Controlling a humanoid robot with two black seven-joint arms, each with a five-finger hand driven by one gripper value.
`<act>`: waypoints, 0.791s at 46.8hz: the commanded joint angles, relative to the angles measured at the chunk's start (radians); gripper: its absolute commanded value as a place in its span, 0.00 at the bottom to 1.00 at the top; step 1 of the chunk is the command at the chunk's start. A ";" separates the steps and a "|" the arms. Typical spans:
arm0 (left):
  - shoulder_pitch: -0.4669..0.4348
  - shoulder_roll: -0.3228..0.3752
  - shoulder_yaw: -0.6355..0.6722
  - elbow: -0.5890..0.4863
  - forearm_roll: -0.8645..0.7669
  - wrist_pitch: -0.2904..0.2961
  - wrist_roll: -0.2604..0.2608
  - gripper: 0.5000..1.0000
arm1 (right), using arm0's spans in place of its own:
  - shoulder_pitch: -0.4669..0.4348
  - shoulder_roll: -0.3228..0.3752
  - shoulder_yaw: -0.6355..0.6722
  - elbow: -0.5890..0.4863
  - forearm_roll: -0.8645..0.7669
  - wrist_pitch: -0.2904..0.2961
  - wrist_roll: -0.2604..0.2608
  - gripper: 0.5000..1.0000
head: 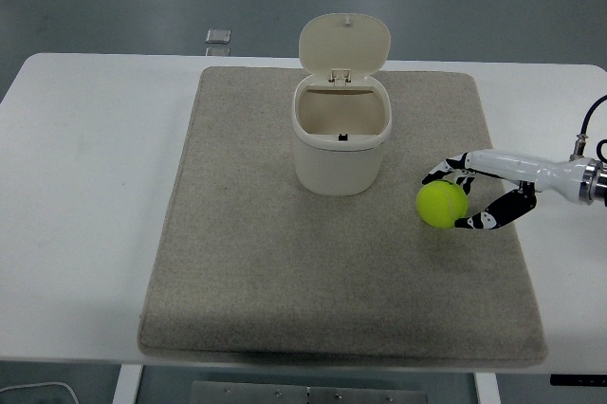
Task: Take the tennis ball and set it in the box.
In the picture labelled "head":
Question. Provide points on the grey felt mat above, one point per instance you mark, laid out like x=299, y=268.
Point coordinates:
x=341, y=243

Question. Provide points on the white table leg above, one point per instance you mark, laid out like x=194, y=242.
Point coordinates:
x=127, y=384
x=486, y=388

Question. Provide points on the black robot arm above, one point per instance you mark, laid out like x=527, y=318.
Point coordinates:
x=598, y=171

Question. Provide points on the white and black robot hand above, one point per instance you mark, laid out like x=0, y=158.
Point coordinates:
x=517, y=169

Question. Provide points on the yellow-green tennis ball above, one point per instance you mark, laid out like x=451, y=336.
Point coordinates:
x=441, y=205

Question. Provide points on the cream bin with flip lid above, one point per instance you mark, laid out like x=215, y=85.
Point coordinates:
x=341, y=129

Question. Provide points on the silver floor socket plate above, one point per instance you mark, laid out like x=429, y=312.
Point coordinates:
x=218, y=35

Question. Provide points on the black table control panel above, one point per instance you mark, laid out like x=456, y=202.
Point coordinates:
x=578, y=380

